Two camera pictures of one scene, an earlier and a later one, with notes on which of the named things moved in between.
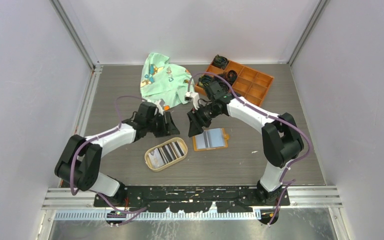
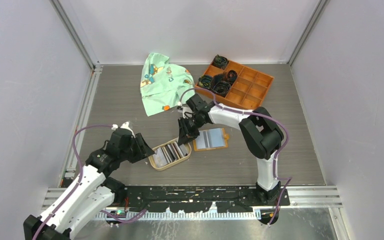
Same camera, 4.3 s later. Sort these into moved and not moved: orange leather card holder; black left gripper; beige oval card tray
Moved: black left gripper
Not moved: orange leather card holder; beige oval card tray
